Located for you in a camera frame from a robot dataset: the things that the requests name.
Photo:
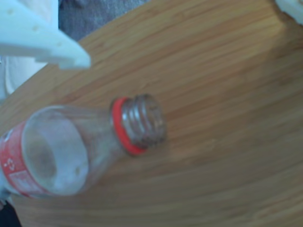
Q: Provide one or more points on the clear bottle barcode red label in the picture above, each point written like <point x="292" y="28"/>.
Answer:
<point x="101" y="132"/>

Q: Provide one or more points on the grey textured rug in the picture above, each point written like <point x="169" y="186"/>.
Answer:
<point x="94" y="16"/>

